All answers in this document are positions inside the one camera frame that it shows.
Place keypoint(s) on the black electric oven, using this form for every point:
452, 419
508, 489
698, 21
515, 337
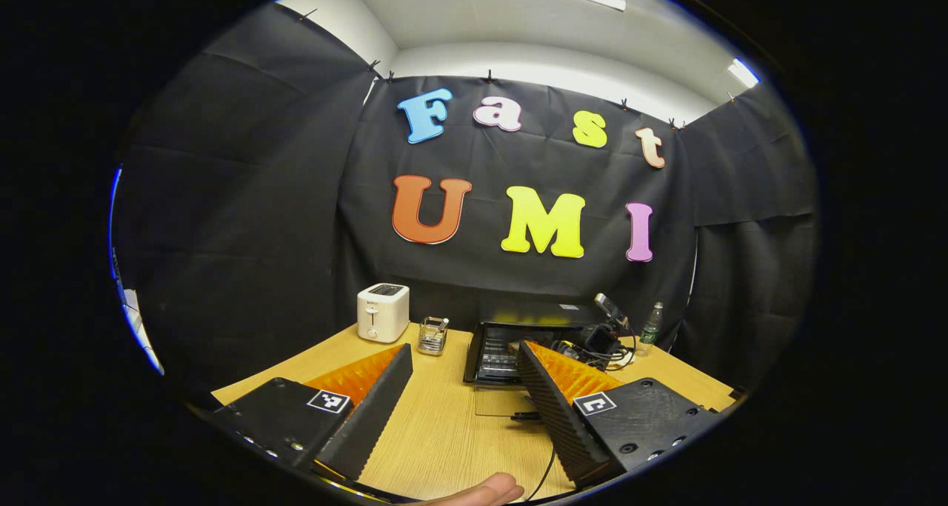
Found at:
518, 317

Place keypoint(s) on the clear plastic water bottle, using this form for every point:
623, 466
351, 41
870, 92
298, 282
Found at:
651, 330

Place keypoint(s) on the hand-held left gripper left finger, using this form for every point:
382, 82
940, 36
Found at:
370, 417

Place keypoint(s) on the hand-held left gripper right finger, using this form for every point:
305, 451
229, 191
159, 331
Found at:
555, 417

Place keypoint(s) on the white toaster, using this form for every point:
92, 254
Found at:
381, 313

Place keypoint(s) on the black backdrop cloth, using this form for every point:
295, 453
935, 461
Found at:
237, 217

